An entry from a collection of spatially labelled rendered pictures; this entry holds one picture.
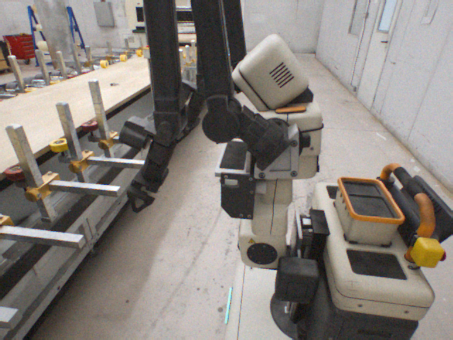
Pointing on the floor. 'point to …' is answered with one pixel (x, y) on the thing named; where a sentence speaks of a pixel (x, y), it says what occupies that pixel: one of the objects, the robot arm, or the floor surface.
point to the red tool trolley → (21, 47)
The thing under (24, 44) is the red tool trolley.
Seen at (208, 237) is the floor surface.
